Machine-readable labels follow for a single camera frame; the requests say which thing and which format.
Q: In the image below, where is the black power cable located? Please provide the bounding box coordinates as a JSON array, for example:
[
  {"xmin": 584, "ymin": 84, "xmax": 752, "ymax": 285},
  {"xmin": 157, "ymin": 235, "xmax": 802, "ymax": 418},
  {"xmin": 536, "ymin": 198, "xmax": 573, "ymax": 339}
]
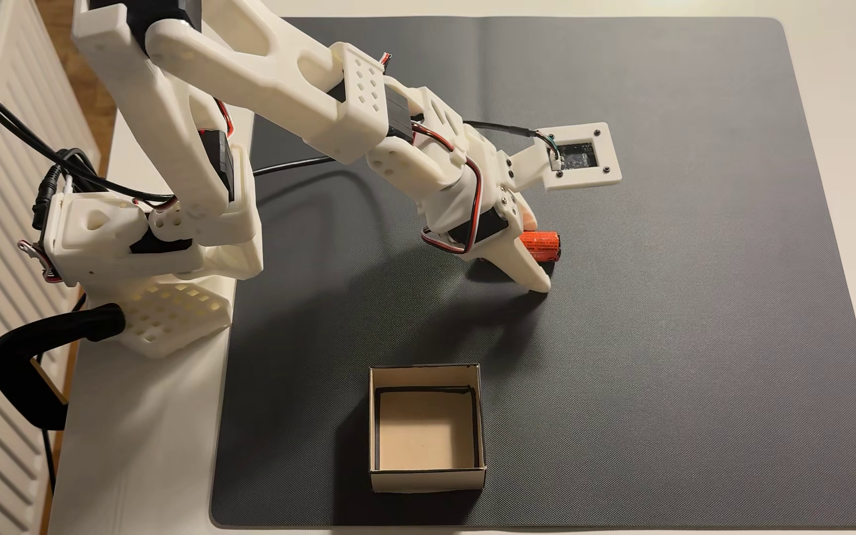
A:
[{"xmin": 0, "ymin": 93, "xmax": 176, "ymax": 205}]

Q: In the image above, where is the base connector wire bundle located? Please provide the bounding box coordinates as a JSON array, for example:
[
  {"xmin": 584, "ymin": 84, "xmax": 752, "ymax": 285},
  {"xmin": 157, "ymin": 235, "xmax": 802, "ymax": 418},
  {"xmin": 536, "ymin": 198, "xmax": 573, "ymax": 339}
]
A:
[{"xmin": 17, "ymin": 238, "xmax": 63, "ymax": 285}]

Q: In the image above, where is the grey textured mat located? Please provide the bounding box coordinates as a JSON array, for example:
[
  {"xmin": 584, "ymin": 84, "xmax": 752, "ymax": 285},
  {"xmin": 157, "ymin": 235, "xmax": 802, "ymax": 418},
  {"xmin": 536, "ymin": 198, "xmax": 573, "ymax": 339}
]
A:
[{"xmin": 209, "ymin": 16, "xmax": 856, "ymax": 530}]

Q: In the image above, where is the black camera cable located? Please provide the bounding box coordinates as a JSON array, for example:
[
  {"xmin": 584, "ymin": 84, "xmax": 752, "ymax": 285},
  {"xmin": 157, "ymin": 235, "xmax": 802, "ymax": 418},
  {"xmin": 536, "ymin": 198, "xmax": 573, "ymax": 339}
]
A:
[{"xmin": 253, "ymin": 120, "xmax": 564, "ymax": 178}]

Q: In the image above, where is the small open cardboard box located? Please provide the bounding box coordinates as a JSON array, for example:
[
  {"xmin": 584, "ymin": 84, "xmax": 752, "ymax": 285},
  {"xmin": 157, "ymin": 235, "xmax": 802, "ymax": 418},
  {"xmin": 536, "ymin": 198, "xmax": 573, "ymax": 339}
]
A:
[{"xmin": 368, "ymin": 363, "xmax": 487, "ymax": 494}]

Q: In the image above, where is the red cylindrical object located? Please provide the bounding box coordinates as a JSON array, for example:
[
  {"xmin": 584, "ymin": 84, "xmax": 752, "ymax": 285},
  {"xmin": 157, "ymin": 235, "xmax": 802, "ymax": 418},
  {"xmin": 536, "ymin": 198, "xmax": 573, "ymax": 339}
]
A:
[{"xmin": 519, "ymin": 230, "xmax": 562, "ymax": 263}]

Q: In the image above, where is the thin black hanging cable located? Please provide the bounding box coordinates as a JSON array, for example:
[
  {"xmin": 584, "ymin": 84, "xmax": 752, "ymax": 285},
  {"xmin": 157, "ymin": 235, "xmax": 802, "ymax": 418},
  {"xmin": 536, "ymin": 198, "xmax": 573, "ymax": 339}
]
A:
[{"xmin": 30, "ymin": 353, "xmax": 57, "ymax": 493}]

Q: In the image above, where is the red black gripper servo cable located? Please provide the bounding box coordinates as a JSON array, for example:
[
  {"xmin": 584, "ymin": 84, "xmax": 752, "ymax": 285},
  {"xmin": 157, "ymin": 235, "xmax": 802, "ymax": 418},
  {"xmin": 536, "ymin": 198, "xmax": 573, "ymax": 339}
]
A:
[{"xmin": 412, "ymin": 122, "xmax": 484, "ymax": 256}]

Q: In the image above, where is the white square camera mount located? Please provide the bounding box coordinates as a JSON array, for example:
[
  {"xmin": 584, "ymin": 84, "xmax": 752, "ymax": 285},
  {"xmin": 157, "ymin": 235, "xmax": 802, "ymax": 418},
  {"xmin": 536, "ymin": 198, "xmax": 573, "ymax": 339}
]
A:
[{"xmin": 506, "ymin": 122, "xmax": 622, "ymax": 193}]

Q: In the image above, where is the black table clamp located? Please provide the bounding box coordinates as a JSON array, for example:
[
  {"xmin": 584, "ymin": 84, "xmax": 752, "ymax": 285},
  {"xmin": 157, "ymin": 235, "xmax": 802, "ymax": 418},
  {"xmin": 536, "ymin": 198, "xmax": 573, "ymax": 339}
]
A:
[{"xmin": 0, "ymin": 303, "xmax": 126, "ymax": 432}]

